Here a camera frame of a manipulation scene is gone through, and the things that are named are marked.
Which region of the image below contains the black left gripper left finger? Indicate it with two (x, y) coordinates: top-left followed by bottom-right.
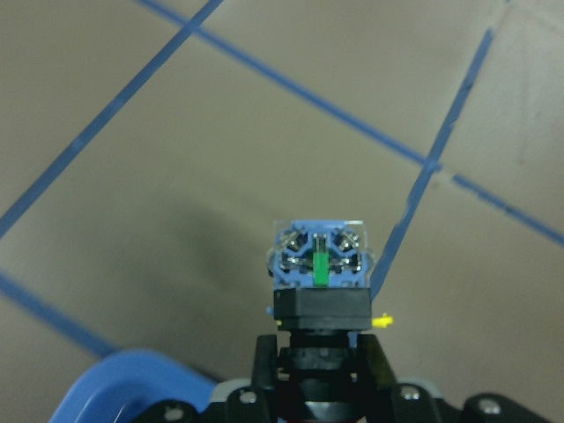
(251, 335), (278, 396)

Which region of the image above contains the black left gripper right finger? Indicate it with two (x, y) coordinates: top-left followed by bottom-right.
(356, 334), (397, 392)

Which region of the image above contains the red push button switch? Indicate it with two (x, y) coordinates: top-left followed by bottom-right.
(264, 220), (386, 422)

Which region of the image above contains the blue plastic tray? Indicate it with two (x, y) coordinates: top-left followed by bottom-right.
(49, 349), (217, 422)

